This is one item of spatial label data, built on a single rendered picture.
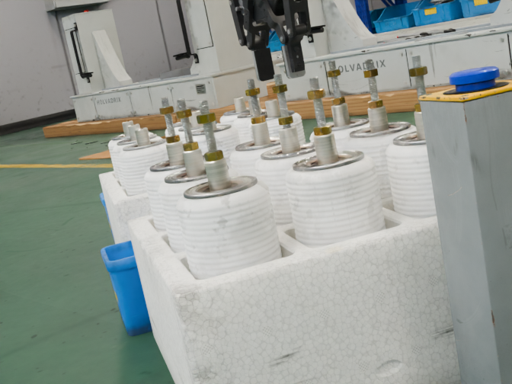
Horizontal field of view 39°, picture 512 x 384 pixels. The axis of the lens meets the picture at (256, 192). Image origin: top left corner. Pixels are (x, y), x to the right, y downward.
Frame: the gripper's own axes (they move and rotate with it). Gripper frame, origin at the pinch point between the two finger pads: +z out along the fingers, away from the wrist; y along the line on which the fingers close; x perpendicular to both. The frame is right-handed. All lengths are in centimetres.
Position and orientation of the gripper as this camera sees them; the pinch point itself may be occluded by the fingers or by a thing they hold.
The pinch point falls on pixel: (279, 68)
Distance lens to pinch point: 86.7
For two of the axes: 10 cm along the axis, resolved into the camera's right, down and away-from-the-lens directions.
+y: 4.8, 0.9, -8.7
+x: 8.6, -2.7, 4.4
